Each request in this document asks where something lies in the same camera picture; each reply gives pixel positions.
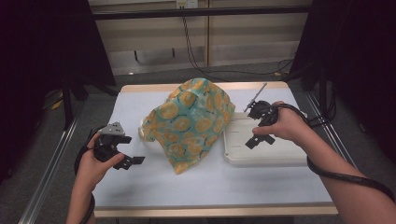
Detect black stand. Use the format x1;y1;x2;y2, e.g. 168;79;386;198
60;74;120;132

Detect right hand-held gripper black cable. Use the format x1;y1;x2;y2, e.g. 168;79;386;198
270;102;396;204

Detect white wall outlet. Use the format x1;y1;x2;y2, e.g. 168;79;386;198
176;0;200;9

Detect black floor cables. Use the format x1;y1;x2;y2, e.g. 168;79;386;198
306;88;338;129

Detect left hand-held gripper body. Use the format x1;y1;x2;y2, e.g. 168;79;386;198
92;121;133;162

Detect metal floor rail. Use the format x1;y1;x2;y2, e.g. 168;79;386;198
18;102;87;224
303;91;358;169

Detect black wall cable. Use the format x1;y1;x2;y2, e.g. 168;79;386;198
181;15;295;82

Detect person's right hand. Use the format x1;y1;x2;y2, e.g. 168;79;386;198
252;100;310;147

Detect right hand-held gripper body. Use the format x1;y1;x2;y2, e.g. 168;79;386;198
243;81;280;127

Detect lemon print cloth bag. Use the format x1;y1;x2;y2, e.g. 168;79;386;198
138;77;236;175

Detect person's left hand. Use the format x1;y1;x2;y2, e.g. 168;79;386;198
76;133;125;189

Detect black horizontal bar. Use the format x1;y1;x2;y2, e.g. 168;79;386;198
92;5;312;21

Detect white plastic tray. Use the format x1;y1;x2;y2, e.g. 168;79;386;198
222;111;309;166

